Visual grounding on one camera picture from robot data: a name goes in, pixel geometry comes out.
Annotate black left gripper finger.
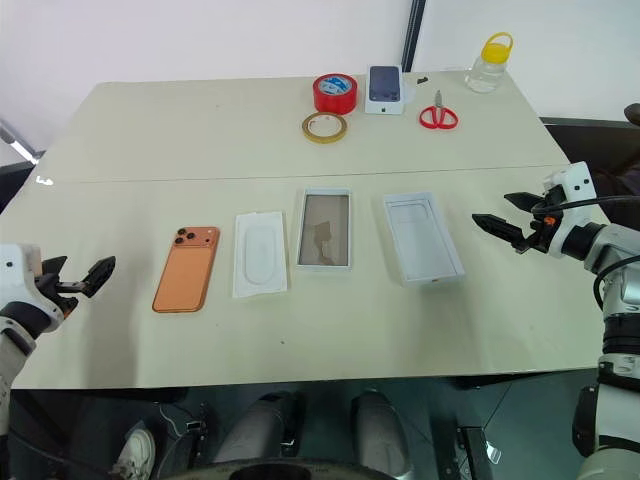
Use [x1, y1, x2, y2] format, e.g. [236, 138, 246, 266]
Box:
[81, 255, 117, 300]
[41, 256, 69, 278]

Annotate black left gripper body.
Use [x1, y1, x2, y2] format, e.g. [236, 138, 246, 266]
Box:
[34, 272, 87, 321]

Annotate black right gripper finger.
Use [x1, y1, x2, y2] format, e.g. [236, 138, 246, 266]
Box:
[503, 191, 544, 215]
[471, 213, 532, 254]

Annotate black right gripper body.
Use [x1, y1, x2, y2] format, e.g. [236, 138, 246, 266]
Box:
[517, 185, 566, 256]

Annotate white phone box lid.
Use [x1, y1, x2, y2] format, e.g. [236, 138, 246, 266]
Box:
[382, 192, 466, 289]

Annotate white plastic phone tray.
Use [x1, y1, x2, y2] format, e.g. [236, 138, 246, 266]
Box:
[232, 210, 290, 300]

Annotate white box with screen insert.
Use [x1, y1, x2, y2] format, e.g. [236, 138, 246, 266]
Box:
[295, 187, 354, 272]

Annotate phone box with purple print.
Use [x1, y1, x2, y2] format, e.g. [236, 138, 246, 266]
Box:
[364, 64, 416, 116]

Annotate orange smartphone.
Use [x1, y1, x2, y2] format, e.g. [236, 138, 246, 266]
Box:
[151, 225, 222, 314]

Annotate black chair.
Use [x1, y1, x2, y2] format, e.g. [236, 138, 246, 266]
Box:
[538, 103, 640, 236]

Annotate silver metal bar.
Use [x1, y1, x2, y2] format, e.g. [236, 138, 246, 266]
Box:
[0, 118, 47, 166]

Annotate clear jar with yellow lid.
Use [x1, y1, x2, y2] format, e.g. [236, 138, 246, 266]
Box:
[464, 31, 515, 94]

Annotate white sneaker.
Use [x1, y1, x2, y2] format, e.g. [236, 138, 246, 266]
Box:
[111, 428, 158, 480]

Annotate dark vertical pole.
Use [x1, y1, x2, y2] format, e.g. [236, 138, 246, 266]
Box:
[400, 0, 428, 74]

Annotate red tape roll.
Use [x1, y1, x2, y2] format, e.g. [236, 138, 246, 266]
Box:
[313, 73, 357, 115]

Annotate yellow tape roll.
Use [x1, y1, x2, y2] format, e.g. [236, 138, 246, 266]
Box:
[301, 111, 351, 145]

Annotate grey rounded shape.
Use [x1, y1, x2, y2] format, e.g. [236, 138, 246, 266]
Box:
[212, 392, 303, 467]
[348, 389, 414, 479]

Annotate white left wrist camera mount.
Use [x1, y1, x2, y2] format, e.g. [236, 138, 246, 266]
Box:
[0, 243, 66, 325]

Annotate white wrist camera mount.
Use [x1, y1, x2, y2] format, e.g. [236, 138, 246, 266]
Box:
[542, 160, 597, 259]
[0, 243, 66, 325]

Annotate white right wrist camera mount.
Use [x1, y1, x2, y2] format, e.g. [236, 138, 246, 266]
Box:
[542, 160, 597, 259]

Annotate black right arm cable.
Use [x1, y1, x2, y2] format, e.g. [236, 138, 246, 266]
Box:
[529, 194, 640, 311]

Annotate red handled scissors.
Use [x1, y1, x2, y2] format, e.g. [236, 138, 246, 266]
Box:
[418, 89, 459, 130]

